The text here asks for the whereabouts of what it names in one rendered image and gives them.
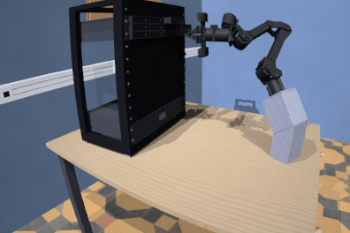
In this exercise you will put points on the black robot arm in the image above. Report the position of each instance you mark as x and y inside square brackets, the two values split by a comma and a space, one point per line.
[268, 63]

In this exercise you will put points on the black server rack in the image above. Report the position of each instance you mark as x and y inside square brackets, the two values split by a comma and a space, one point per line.
[150, 73]

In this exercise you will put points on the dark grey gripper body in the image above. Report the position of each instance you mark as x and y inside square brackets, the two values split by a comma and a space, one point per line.
[208, 34]

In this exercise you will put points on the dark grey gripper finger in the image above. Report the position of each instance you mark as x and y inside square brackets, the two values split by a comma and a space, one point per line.
[192, 37]
[193, 31]

